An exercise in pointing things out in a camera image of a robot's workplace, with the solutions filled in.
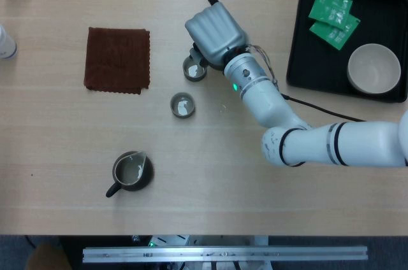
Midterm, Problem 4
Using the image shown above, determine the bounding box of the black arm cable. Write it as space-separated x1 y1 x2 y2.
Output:
280 93 366 123

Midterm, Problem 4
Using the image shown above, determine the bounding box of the aluminium rail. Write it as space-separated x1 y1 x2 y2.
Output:
82 245 368 264

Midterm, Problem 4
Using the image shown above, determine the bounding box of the green tea packet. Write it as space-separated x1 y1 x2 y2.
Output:
307 0 354 31
309 13 361 51

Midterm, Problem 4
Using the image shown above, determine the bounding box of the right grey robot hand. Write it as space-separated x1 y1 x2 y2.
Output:
184 0 250 70

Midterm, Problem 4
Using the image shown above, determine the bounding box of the brown folded cloth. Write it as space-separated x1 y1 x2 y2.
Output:
84 26 151 96

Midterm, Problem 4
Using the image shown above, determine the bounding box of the brown rounded object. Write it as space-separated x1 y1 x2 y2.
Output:
25 241 73 270

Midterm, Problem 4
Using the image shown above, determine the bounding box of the black square tray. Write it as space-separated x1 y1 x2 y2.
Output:
285 0 408 104

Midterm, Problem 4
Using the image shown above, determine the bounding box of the beige bowl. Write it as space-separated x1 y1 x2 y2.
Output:
346 43 402 95

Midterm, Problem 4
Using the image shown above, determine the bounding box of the dark pitcher with handle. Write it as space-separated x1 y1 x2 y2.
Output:
105 150 156 199

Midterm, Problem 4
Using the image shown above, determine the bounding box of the small grey cup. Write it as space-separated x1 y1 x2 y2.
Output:
182 56 208 82
170 92 196 120

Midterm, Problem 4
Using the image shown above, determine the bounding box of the white bottle with blue band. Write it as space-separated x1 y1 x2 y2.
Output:
0 24 18 60

